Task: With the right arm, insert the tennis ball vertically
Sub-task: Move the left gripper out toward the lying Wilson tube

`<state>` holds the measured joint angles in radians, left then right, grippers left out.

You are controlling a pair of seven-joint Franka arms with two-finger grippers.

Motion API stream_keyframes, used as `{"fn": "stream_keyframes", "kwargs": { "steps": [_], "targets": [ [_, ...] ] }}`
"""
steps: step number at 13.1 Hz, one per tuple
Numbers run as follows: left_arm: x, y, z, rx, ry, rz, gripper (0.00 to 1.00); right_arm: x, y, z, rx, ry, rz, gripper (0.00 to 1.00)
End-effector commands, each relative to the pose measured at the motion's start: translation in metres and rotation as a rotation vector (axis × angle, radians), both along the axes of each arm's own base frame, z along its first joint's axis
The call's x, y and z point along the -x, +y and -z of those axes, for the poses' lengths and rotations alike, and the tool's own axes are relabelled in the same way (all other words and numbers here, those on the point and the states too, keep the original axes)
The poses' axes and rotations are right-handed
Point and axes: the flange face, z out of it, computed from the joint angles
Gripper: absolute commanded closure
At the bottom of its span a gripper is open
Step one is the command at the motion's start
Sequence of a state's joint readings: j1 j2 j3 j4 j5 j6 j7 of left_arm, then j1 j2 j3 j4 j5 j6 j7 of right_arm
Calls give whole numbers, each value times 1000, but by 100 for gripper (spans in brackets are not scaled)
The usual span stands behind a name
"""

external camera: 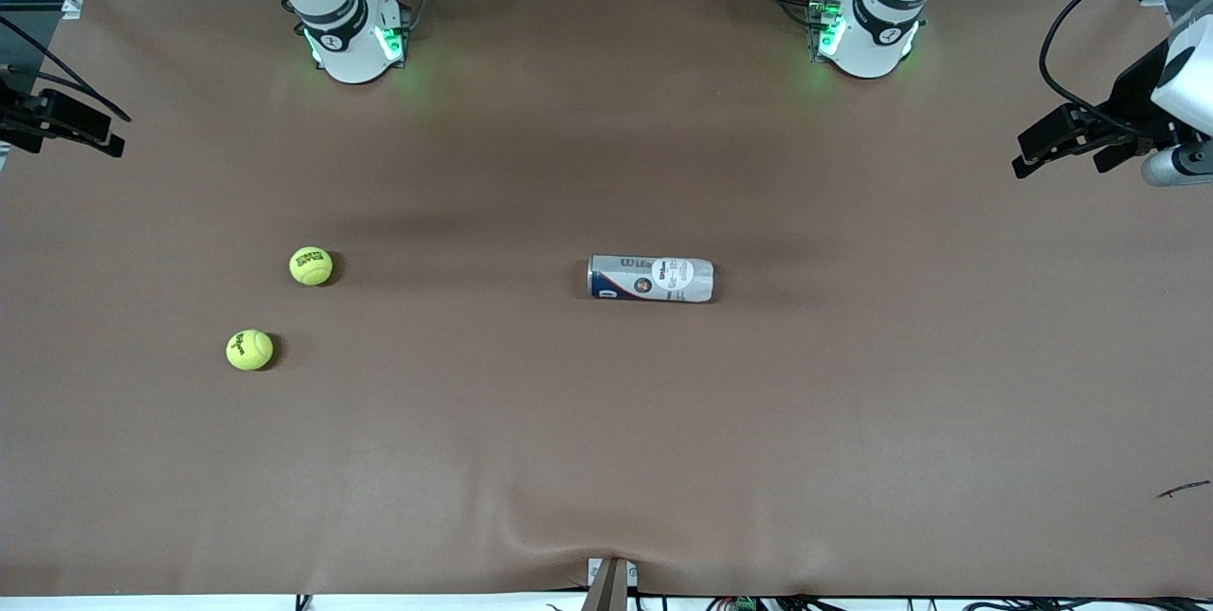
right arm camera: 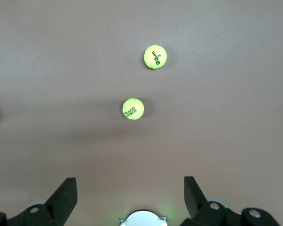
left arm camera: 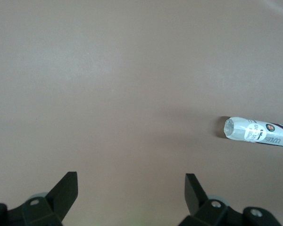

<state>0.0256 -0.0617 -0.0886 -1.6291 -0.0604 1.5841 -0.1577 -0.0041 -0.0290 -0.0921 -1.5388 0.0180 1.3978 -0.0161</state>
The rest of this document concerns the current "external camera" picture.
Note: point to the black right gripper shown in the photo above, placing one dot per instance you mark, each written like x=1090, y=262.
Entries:
x=21, y=117

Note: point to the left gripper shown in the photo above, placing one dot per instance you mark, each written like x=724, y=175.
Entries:
x=1134, y=92

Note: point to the yellow tennis ball green print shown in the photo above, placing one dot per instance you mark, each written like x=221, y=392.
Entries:
x=311, y=266

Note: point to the clear tennis ball can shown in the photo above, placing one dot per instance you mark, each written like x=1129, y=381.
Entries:
x=654, y=278

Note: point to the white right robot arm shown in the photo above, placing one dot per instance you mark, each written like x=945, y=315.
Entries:
x=341, y=33

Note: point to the yellow tennis ball black logo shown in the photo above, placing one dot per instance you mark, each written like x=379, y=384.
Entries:
x=249, y=350

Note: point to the small dark twig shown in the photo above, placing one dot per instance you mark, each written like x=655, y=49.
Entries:
x=1185, y=490

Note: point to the brown table mat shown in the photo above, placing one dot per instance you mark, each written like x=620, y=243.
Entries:
x=606, y=422

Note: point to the green terminal connector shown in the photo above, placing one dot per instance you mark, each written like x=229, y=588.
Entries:
x=744, y=604

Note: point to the metal mounting bracket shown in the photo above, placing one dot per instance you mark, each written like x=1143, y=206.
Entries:
x=608, y=587

